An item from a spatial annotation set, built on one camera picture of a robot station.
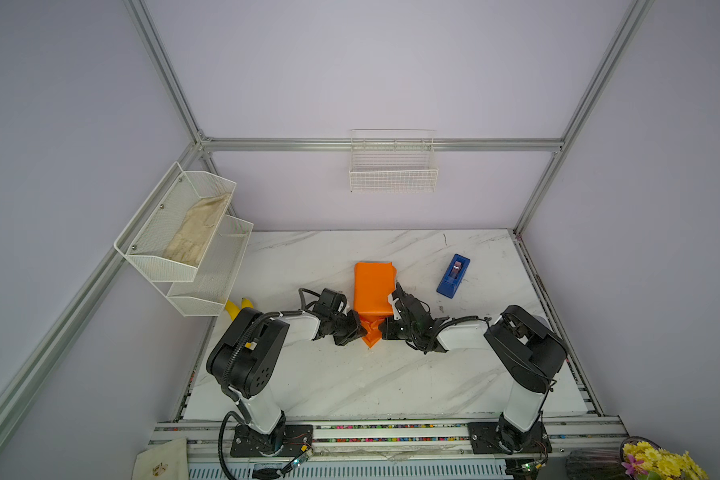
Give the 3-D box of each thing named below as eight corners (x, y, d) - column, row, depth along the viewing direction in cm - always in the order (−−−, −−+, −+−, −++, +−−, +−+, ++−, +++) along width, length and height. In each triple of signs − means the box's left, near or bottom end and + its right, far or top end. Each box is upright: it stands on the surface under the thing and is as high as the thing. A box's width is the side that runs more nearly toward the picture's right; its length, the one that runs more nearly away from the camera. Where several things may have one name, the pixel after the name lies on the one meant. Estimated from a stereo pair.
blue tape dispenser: (435, 291, 105) (439, 280, 99) (450, 263, 113) (455, 251, 108) (453, 299, 102) (458, 288, 97) (467, 270, 111) (472, 259, 105)
